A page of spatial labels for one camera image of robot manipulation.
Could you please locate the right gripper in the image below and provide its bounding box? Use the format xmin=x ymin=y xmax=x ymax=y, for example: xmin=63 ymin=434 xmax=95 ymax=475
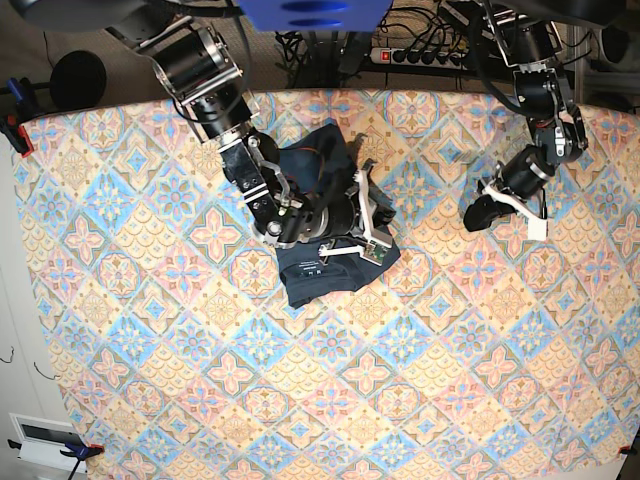
xmin=299 ymin=130 xmax=396 ymax=258

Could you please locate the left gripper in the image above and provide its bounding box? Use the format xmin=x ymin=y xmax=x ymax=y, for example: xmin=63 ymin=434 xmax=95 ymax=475
xmin=463 ymin=145 xmax=555 ymax=232

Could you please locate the dark blue t-shirt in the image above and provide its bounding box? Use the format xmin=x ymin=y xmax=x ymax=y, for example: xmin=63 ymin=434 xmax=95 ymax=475
xmin=276 ymin=124 xmax=400 ymax=309

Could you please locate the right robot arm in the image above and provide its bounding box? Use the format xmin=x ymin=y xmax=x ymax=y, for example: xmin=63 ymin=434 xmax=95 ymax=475
xmin=11 ymin=1 xmax=395 ymax=265

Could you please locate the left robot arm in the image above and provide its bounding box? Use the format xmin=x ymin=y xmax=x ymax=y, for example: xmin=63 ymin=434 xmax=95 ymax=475
xmin=463 ymin=1 xmax=588 ymax=241

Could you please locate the patterned colourful tablecloth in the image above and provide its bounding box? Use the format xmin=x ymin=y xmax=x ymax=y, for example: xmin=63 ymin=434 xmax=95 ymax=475
xmin=12 ymin=90 xmax=639 ymax=479

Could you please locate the white power strip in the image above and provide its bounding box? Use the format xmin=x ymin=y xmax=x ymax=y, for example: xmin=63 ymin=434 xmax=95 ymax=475
xmin=369 ymin=47 xmax=465 ymax=69

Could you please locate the red clamp lower right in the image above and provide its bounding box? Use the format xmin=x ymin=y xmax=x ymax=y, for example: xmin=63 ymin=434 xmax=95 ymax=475
xmin=618 ymin=445 xmax=638 ymax=456

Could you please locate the black round stool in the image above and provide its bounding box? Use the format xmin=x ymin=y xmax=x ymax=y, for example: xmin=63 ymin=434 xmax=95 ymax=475
xmin=49 ymin=50 xmax=107 ymax=111

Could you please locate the blue red clamp upper left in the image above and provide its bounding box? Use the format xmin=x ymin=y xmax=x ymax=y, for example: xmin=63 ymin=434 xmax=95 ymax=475
xmin=1 ymin=77 xmax=36 ymax=158

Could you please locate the blue red clamp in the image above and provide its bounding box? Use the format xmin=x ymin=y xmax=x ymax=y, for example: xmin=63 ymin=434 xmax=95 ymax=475
xmin=1 ymin=77 xmax=36 ymax=158
xmin=7 ymin=440 xmax=105 ymax=479

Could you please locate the blue red clamp lower left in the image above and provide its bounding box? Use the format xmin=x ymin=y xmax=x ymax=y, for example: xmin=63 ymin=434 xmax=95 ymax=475
xmin=7 ymin=440 xmax=105 ymax=479

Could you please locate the white floor outlet box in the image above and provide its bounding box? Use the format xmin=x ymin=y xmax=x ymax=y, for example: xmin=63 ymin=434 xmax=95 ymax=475
xmin=9 ymin=413 xmax=82 ymax=473

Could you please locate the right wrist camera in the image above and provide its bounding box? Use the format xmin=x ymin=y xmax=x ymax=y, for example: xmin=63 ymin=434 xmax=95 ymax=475
xmin=360 ymin=240 xmax=392 ymax=266

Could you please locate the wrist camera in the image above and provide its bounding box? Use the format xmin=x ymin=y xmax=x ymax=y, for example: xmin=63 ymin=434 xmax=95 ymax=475
xmin=360 ymin=240 xmax=392 ymax=266
xmin=527 ymin=217 xmax=548 ymax=242

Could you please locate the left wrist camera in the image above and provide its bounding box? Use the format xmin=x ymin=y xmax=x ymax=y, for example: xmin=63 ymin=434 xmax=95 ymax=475
xmin=527 ymin=217 xmax=548 ymax=242

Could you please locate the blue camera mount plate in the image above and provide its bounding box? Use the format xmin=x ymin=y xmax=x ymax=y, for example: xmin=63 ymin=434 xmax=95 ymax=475
xmin=237 ymin=0 xmax=392 ymax=32

